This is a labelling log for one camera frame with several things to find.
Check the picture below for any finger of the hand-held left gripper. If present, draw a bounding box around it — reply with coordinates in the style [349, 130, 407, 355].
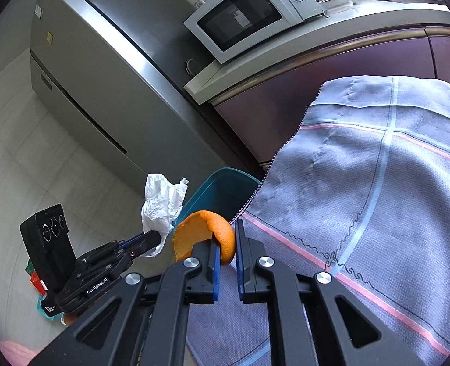
[119, 231, 161, 259]

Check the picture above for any pink floor mat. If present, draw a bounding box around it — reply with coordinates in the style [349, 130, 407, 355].
[0, 339, 43, 365]

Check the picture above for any teal plastic bin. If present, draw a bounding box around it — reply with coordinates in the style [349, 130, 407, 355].
[175, 167, 261, 226]

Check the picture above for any large white tissue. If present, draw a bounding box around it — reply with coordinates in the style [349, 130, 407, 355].
[141, 173, 190, 258]

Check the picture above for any silver refrigerator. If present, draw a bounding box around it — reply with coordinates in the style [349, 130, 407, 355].
[30, 0, 265, 195]

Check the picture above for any white microwave oven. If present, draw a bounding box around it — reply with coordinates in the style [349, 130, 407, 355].
[184, 0, 322, 65]

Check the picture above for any red packet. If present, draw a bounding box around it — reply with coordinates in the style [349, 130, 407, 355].
[30, 272, 47, 295]

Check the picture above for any grey checked table cloth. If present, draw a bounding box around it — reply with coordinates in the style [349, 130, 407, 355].
[187, 75, 450, 366]

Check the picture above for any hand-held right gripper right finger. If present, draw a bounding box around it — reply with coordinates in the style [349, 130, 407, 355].
[235, 218, 425, 366]

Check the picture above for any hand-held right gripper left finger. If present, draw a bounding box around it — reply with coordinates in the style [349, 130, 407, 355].
[29, 236, 221, 366]

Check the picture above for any large orange peel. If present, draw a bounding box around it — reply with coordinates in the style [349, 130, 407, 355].
[172, 210, 236, 265]

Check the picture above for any kitchen counter with purple cabinets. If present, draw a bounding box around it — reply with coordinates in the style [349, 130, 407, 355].
[183, 0, 450, 168]

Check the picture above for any teal floor basket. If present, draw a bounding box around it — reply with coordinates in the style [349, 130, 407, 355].
[26, 259, 64, 319]

